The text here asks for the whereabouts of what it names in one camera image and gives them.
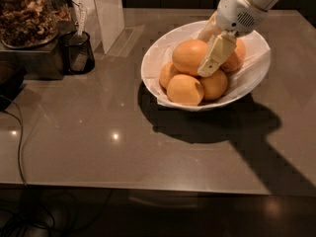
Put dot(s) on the black mesh cup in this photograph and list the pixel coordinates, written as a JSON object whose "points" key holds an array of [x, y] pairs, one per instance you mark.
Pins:
{"points": [[77, 52]]}

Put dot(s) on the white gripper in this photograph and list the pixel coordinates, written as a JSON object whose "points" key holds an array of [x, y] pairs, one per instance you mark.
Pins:
{"points": [[237, 14]]}

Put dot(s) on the white paper bowl liner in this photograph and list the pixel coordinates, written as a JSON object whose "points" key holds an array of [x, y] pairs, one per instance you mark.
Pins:
{"points": [[158, 58]]}

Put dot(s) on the dark object at left edge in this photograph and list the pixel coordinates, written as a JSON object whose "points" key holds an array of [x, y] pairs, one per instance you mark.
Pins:
{"points": [[11, 79]]}

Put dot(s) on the metal stand box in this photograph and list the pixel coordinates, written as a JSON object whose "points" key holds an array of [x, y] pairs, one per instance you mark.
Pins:
{"points": [[44, 62]]}

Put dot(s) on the white paper bag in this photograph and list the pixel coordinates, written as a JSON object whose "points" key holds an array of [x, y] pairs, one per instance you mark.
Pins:
{"points": [[104, 22]]}

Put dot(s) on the white bowl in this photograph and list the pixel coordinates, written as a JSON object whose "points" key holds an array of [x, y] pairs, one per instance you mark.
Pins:
{"points": [[253, 79]]}

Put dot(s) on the small hidden left orange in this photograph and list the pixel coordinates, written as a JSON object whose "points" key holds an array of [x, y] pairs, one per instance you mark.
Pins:
{"points": [[167, 72]]}

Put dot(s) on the white tag in cup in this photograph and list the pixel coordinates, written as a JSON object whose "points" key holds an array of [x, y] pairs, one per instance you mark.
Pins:
{"points": [[80, 25]]}

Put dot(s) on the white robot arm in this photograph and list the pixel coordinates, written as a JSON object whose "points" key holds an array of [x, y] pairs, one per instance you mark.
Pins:
{"points": [[232, 19]]}

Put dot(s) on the glass jar of nuts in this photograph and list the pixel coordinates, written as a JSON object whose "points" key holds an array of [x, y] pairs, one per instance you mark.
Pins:
{"points": [[27, 23]]}

